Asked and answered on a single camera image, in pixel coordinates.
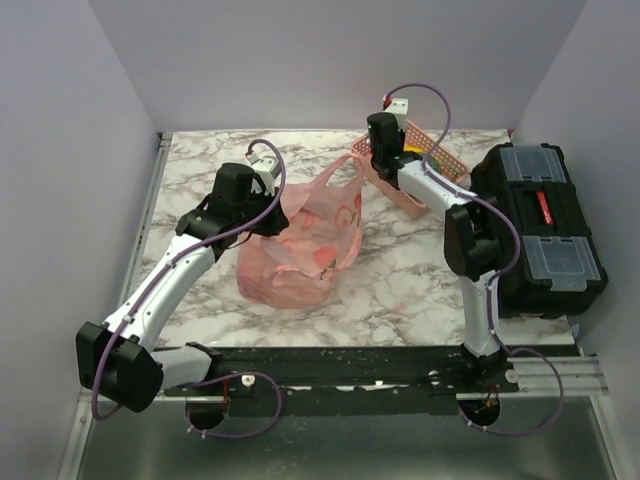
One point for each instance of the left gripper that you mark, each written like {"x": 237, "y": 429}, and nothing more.
{"x": 278, "y": 221}

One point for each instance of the black plastic toolbox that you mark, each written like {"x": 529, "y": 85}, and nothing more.
{"x": 559, "y": 271}

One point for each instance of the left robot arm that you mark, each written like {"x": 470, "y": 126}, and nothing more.
{"x": 119, "y": 358}

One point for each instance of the pink plastic bag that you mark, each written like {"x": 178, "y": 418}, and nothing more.
{"x": 296, "y": 269}

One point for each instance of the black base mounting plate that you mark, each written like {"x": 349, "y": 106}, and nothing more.
{"x": 349, "y": 381}

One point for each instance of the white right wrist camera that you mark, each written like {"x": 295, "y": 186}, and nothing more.
{"x": 399, "y": 107}

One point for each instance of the green fake melon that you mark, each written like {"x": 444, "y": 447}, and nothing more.
{"x": 434, "y": 164}

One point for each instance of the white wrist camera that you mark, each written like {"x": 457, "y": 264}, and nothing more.
{"x": 267, "y": 171}
{"x": 399, "y": 107}

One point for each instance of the pink perforated plastic basket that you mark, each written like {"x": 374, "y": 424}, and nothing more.
{"x": 419, "y": 188}

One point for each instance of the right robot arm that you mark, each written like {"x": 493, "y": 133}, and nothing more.
{"x": 471, "y": 250}

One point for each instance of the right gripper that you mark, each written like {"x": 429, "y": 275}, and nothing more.
{"x": 401, "y": 137}

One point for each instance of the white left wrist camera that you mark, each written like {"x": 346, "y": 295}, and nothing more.
{"x": 267, "y": 171}

